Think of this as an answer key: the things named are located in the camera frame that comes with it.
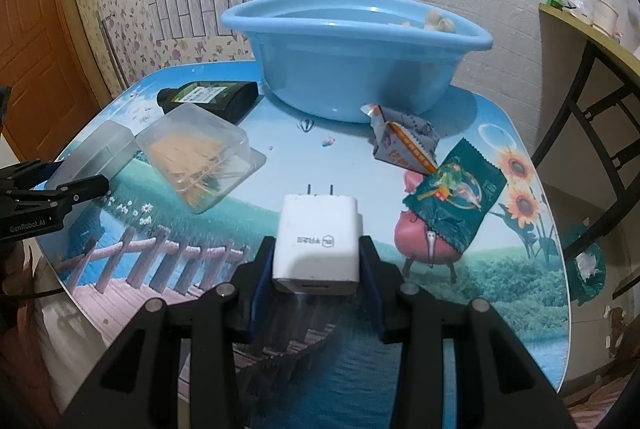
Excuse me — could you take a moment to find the wooden side table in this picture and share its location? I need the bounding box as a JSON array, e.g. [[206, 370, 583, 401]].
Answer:
[[530, 1, 640, 300]]

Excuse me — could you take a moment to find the frosted plastic box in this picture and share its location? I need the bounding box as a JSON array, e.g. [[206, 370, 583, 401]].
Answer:
[[45, 120, 138, 192]]

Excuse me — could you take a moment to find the dark bottle green label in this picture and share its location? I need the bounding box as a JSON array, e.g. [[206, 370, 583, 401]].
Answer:
[[156, 80, 260, 126]]

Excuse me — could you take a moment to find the green trash bin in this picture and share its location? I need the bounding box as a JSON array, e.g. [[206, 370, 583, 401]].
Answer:
[[557, 229, 608, 307]]

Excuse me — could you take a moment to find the brown wooden door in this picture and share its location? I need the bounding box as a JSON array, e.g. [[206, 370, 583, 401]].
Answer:
[[0, 0, 113, 162]]

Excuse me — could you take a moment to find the clear toothpick box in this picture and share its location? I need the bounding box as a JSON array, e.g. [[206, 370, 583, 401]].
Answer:
[[136, 103, 267, 215]]

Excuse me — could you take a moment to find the blue plastic basin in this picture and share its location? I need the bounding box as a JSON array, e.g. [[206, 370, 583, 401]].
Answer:
[[220, 0, 494, 124]]

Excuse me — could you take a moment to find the green snack packet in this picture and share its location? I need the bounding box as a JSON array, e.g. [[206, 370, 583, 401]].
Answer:
[[402, 138, 508, 255]]

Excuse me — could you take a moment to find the white wall charger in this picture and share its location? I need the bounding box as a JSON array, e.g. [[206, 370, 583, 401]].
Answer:
[[272, 183, 362, 297]]

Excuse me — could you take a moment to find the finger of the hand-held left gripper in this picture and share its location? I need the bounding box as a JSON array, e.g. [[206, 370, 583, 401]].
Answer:
[[0, 160, 65, 184], [10, 174, 109, 207]]

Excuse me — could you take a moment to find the orange and white snack wrapper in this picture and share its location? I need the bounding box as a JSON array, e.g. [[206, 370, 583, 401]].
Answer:
[[361, 104, 442, 174]]

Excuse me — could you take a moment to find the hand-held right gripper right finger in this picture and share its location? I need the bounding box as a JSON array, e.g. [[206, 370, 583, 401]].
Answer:
[[360, 236, 576, 429]]

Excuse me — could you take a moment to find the white paper cup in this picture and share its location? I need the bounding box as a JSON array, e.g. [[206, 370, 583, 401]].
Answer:
[[592, 0, 623, 38]]

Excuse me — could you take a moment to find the beige plush toy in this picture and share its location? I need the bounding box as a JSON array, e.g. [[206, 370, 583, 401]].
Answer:
[[400, 9, 457, 34]]

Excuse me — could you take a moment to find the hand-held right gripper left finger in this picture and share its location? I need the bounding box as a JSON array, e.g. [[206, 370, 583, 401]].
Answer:
[[62, 236, 277, 429]]

